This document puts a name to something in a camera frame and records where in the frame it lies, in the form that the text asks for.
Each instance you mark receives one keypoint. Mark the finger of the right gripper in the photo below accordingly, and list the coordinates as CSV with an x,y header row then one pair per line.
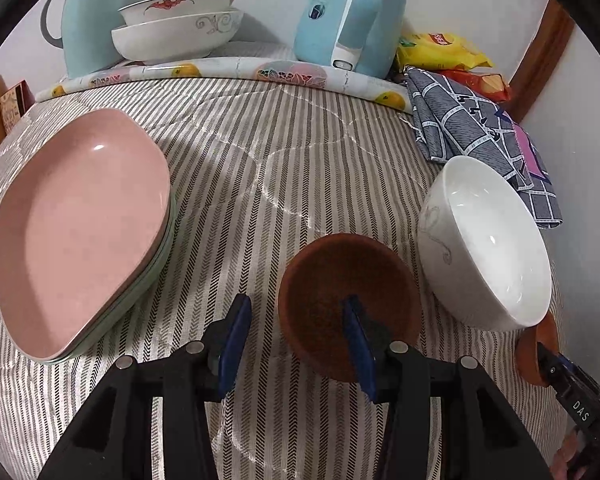
x,y
553,368

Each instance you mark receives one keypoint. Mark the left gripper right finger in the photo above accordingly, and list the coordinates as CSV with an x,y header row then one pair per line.
x,y
482,436

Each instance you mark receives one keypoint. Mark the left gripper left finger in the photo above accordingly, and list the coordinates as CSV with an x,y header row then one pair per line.
x,y
110,436

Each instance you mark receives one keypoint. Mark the large white ceramic bowl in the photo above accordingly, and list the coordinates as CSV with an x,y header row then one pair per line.
x,y
482,254

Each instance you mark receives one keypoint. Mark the green plastic plate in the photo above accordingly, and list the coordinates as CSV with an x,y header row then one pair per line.
x,y
130,299

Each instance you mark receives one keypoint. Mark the pink plastic plate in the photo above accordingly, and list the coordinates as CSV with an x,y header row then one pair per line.
x,y
78,225

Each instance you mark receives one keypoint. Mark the person's right hand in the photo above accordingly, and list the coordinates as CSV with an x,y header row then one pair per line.
x,y
567,452

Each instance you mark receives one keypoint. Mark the grey checked folded cloth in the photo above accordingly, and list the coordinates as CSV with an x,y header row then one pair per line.
x,y
449,119

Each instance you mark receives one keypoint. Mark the orange chips bag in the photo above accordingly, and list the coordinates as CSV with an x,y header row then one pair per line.
x,y
491,86

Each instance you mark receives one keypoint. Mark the striped quilted table cover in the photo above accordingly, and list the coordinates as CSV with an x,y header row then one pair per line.
x,y
258,171

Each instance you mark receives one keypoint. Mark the yellow chips bag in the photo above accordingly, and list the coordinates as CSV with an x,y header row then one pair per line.
x,y
440,52

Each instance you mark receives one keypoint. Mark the patterned gift box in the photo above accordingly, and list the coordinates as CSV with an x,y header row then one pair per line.
x,y
14,104

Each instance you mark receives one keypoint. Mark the rolled fruit pattern mat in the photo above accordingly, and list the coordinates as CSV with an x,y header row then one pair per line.
x,y
295,73

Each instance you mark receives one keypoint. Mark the light blue electric kettle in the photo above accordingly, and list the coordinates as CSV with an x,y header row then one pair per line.
x,y
360,36

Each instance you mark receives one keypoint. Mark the white bowl with grey scrolls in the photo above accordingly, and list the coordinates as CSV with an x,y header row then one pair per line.
x,y
171,39

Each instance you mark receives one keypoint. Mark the light blue thermos jug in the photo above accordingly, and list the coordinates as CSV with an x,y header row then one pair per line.
x,y
85,39

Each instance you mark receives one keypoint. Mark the patterned bowl with red bats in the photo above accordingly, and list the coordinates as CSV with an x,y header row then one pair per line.
x,y
152,10

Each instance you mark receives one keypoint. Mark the brown wooden door frame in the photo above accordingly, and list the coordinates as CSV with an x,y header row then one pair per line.
x,y
540,60

